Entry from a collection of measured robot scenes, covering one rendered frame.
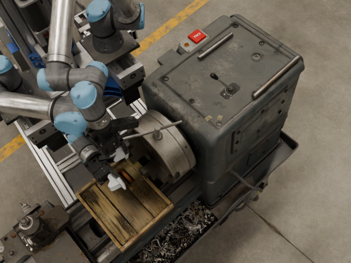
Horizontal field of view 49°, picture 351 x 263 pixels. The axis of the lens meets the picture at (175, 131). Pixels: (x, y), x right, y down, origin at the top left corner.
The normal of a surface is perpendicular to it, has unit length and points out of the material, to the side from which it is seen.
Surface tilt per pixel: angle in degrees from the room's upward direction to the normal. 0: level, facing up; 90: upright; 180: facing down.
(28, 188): 0
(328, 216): 0
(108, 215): 0
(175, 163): 58
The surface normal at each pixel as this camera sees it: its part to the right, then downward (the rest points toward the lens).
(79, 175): -0.08, -0.50
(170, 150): 0.35, -0.01
